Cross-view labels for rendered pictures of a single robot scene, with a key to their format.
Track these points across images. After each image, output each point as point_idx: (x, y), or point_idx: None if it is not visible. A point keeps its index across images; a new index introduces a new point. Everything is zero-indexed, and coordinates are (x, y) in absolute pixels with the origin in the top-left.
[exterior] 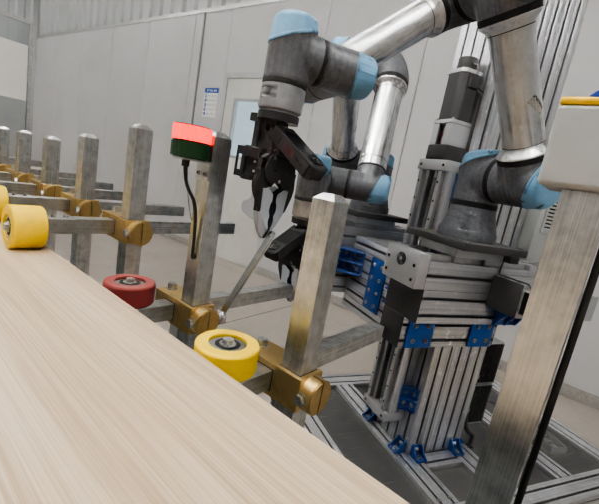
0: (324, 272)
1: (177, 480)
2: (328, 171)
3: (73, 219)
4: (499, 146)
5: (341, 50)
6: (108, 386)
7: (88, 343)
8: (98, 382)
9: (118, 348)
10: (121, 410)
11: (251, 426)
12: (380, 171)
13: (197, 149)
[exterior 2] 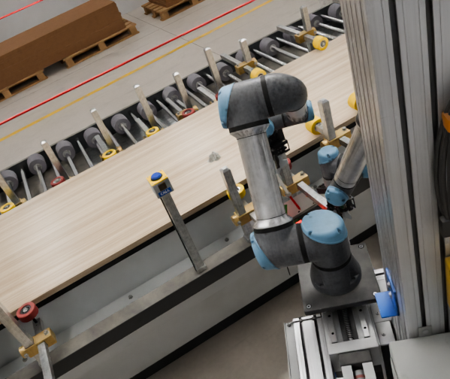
0: (226, 187)
1: (194, 189)
2: (320, 163)
3: (321, 128)
4: (381, 242)
5: None
6: (219, 177)
7: (237, 169)
8: (221, 175)
9: (234, 174)
10: (211, 180)
11: (203, 196)
12: (333, 182)
13: None
